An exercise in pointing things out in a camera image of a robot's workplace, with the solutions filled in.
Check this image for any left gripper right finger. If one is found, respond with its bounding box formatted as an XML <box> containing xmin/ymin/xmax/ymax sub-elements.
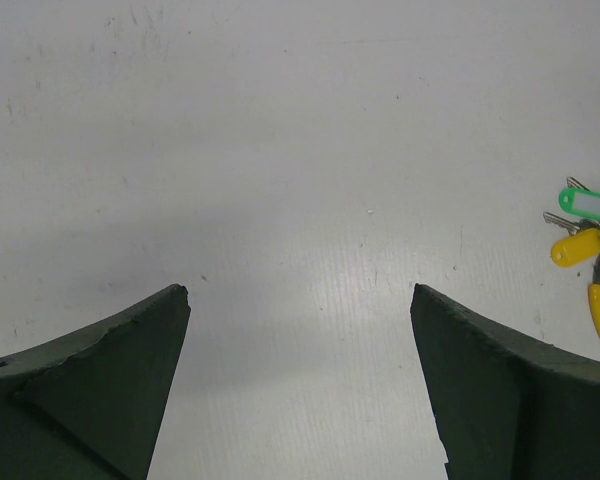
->
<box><xmin>410</xmin><ymin>284</ymin><xmax>600</xmax><ymax>479</ymax></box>

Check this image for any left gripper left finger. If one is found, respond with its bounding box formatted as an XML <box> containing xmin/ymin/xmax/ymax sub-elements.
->
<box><xmin>0</xmin><ymin>284</ymin><xmax>191</xmax><ymax>479</ymax></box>

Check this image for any yellow tag key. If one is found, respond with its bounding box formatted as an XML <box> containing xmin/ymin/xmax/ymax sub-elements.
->
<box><xmin>543</xmin><ymin>212</ymin><xmax>600</xmax><ymax>268</ymax></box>

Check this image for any green tag key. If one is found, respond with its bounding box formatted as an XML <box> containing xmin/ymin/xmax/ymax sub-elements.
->
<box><xmin>558</xmin><ymin>177</ymin><xmax>600</xmax><ymax>222</ymax></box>

